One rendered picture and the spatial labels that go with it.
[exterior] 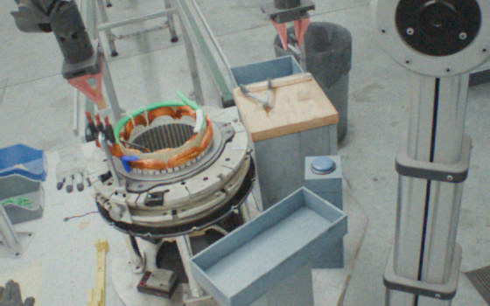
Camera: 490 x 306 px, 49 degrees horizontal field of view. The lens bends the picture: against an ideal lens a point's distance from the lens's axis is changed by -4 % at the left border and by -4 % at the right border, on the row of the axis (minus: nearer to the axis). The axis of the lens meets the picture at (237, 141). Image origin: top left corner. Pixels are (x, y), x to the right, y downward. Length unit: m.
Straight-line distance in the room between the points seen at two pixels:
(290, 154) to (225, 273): 0.38
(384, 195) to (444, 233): 1.67
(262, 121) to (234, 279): 0.40
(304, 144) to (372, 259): 1.18
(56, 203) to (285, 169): 0.68
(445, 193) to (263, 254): 0.31
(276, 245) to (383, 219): 1.56
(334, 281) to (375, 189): 1.46
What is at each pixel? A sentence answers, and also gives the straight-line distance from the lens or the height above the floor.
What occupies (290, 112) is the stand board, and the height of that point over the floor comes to 1.06.
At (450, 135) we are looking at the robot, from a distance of 0.82.
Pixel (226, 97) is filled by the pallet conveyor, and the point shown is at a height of 0.76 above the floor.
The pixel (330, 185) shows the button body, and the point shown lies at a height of 1.01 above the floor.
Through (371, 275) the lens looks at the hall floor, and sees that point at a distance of 2.25.
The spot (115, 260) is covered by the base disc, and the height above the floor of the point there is 0.80.
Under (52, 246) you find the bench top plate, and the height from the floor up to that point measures 0.78.
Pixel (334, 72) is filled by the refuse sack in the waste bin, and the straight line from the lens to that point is 2.64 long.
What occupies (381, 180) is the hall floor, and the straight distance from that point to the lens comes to 2.67.
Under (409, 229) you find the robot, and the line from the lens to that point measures 0.94.
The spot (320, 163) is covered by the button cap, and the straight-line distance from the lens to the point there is 1.07.
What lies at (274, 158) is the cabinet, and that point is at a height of 0.98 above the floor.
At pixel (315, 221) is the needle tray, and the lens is 0.97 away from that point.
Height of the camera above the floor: 1.69
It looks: 34 degrees down
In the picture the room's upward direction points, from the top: 9 degrees counter-clockwise
